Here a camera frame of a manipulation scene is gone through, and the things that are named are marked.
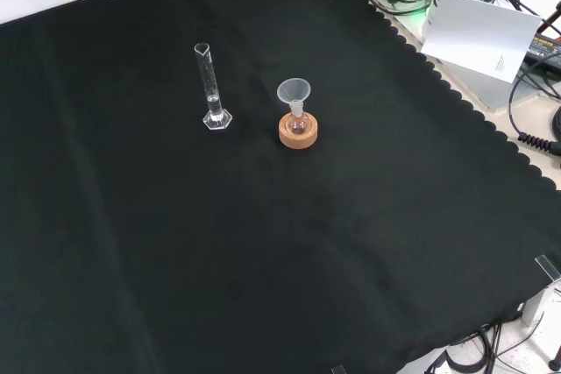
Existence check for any round-bottom glass flask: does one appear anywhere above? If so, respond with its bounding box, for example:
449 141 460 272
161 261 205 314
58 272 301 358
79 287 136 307
287 100 311 137

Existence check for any clear plastic funnel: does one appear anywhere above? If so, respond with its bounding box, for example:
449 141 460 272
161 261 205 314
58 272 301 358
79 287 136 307
276 77 313 115

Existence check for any black bench cloth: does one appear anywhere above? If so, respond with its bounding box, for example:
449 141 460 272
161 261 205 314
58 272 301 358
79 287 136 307
0 0 561 374

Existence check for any black power adapter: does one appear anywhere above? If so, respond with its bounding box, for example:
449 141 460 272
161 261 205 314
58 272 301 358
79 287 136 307
523 34 561 73

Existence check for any black coiled cable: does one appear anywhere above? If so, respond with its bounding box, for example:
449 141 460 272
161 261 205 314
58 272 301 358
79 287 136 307
508 62 561 154

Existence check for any cork ring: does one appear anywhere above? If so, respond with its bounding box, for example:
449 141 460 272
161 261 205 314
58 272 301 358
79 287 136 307
278 111 319 149

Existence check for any clear glass graduated cylinder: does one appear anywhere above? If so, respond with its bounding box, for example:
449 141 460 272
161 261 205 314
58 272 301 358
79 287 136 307
193 42 233 131

